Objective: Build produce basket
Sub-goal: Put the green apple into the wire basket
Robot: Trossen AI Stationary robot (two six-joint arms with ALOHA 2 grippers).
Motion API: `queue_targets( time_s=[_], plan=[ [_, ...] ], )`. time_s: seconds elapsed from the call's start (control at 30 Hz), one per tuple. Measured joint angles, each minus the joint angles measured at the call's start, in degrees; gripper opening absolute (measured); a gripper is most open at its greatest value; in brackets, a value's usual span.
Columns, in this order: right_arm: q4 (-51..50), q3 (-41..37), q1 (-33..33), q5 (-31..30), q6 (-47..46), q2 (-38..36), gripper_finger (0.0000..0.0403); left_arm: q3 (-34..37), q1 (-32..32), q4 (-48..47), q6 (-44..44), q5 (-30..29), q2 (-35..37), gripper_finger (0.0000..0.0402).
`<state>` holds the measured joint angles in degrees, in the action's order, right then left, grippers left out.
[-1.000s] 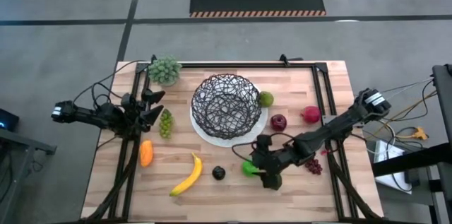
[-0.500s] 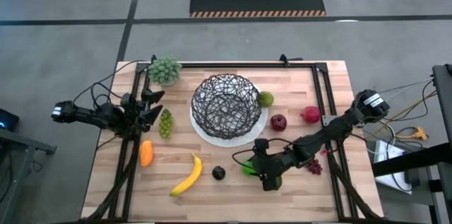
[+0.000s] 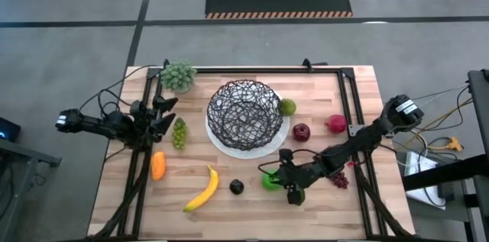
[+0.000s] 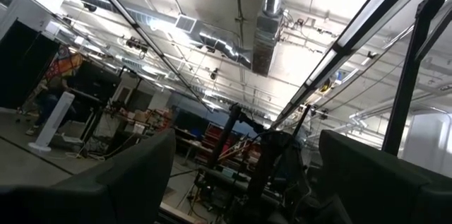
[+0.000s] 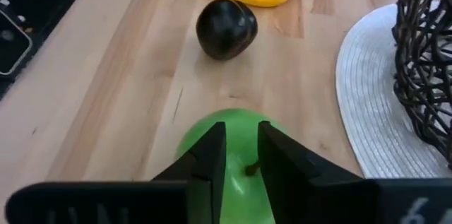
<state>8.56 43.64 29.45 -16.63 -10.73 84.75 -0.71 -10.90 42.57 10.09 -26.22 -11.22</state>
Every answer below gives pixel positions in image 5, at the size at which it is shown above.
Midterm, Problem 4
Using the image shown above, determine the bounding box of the green apple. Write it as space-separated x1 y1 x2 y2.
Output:
175 107 290 224

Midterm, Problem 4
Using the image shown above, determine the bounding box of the black camera box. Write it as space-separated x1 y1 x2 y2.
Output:
0 0 35 83

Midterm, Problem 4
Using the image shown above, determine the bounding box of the black plum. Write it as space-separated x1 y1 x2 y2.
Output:
196 0 258 61

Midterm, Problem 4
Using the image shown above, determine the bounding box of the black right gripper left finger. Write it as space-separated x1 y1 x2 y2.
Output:
5 121 227 224

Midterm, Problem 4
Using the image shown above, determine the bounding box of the white plate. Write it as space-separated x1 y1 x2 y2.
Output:
335 3 452 179

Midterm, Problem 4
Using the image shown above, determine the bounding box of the black wire fruit basket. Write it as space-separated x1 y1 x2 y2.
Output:
391 0 452 170

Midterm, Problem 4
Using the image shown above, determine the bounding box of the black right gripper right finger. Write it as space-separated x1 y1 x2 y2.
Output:
257 120 452 224

